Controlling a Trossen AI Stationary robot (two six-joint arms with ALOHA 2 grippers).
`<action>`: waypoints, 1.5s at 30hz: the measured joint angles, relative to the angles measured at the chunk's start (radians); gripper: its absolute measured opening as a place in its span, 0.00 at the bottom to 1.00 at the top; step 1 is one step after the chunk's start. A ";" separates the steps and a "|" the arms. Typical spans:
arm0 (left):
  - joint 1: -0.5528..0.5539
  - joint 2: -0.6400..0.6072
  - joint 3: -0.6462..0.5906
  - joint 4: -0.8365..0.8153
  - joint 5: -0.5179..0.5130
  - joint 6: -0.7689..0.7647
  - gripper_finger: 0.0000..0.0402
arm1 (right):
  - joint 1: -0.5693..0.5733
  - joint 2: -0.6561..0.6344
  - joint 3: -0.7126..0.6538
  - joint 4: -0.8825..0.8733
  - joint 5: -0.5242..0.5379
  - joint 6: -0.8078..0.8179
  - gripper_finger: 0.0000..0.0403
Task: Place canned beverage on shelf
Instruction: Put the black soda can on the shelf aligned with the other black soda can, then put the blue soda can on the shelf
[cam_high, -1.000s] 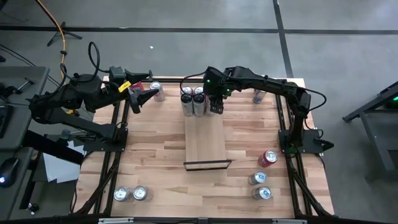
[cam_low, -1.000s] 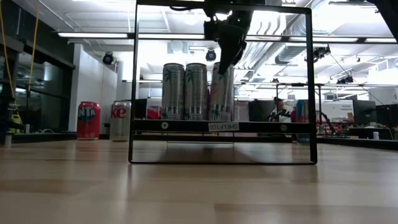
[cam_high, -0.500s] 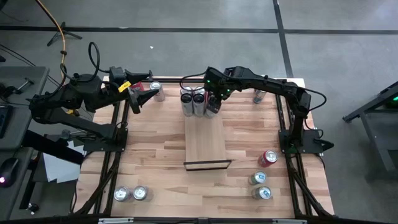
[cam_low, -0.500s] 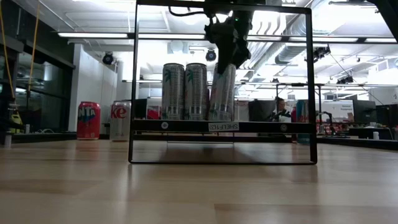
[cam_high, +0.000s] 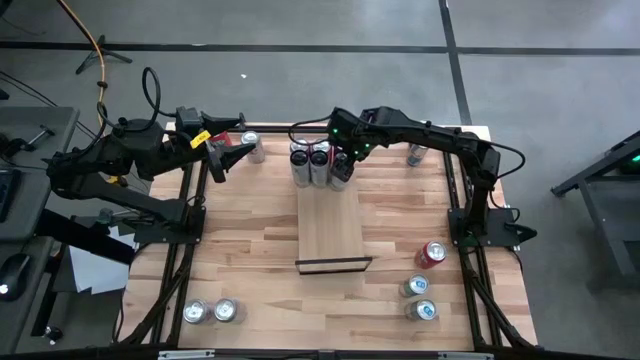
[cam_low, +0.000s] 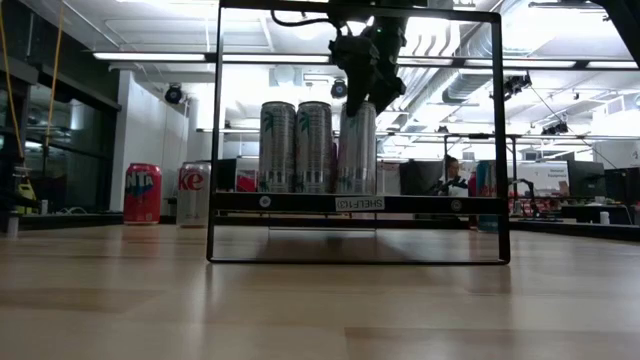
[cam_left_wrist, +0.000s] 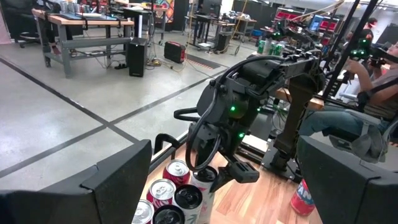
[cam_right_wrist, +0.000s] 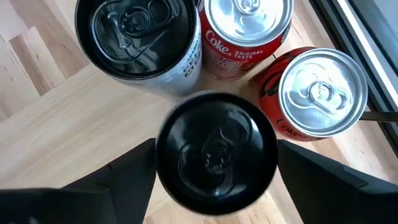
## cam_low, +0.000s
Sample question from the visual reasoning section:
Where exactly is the silver ventilation duct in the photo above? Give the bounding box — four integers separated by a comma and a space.
379, 19, 506, 146

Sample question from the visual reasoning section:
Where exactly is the white sign board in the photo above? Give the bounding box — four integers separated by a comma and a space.
519, 162, 569, 196

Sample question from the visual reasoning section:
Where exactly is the long ceiling light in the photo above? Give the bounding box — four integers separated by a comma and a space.
464, 58, 577, 69
222, 53, 331, 64
585, 59, 640, 70
93, 51, 207, 63

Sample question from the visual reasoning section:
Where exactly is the black monitor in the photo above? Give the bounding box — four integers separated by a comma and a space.
604, 167, 640, 204
215, 158, 237, 194
567, 159, 606, 199
399, 159, 444, 196

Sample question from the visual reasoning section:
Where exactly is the red Fanta can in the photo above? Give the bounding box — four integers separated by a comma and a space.
122, 162, 163, 226

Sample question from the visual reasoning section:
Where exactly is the silver Diet Coke can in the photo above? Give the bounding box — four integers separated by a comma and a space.
176, 160, 212, 229

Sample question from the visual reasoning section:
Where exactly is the tall silver energy drink can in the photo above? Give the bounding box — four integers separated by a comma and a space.
258, 101, 297, 195
335, 102, 378, 195
294, 101, 334, 195

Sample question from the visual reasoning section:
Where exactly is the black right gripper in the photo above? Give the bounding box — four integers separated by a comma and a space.
328, 34, 407, 118

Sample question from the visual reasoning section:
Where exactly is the red white box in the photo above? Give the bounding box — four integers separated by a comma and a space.
235, 169, 259, 194

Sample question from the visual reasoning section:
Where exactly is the yellow extension cable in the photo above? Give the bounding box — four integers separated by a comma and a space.
0, 0, 39, 217

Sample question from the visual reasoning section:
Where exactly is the person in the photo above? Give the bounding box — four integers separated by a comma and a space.
430, 153, 472, 197

